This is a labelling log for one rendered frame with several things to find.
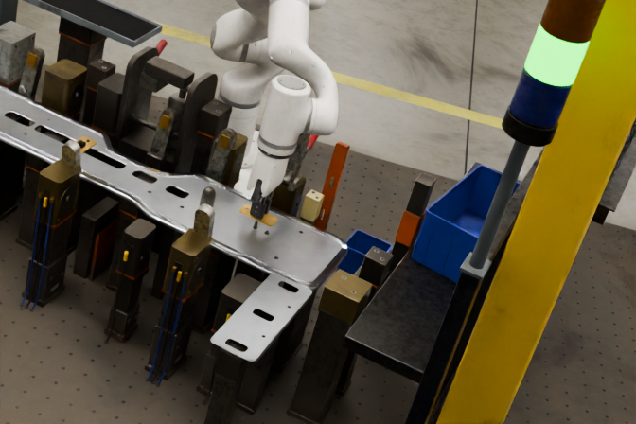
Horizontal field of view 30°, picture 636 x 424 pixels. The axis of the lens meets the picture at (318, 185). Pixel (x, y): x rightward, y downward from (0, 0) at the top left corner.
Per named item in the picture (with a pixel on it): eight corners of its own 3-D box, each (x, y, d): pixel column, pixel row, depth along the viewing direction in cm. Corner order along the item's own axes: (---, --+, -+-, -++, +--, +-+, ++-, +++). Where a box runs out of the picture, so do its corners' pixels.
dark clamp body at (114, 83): (76, 212, 307) (96, 83, 288) (100, 193, 317) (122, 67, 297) (99, 223, 306) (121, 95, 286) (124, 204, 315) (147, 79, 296)
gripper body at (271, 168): (271, 129, 260) (260, 171, 266) (250, 146, 251) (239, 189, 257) (301, 142, 258) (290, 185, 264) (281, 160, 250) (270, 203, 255)
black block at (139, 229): (95, 341, 268) (114, 236, 253) (118, 319, 276) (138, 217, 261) (114, 350, 267) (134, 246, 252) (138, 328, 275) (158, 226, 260)
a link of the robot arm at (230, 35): (264, 72, 325) (205, 63, 321) (268, 30, 327) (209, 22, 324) (301, 5, 277) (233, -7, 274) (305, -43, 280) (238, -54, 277)
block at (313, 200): (271, 318, 289) (305, 194, 270) (277, 310, 292) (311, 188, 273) (284, 324, 288) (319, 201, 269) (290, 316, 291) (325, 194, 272)
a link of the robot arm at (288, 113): (299, 129, 258) (257, 123, 256) (313, 76, 251) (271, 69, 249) (303, 150, 251) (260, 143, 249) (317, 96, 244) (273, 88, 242)
